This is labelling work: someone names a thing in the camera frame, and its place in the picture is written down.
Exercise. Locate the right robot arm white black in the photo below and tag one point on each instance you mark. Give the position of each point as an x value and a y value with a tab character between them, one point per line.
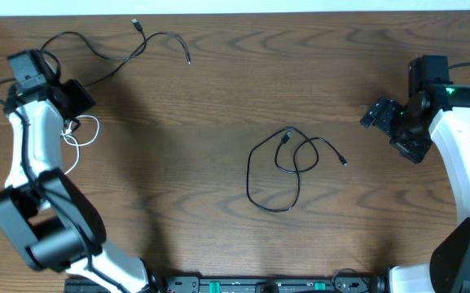
437	113

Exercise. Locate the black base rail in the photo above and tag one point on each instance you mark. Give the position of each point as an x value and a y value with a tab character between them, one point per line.
344	281

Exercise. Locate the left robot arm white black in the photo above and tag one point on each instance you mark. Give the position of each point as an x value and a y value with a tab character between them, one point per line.
46	218

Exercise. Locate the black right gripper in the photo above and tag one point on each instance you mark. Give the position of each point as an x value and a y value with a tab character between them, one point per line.
414	150

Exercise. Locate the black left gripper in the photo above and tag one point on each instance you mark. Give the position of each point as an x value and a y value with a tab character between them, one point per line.
85	98

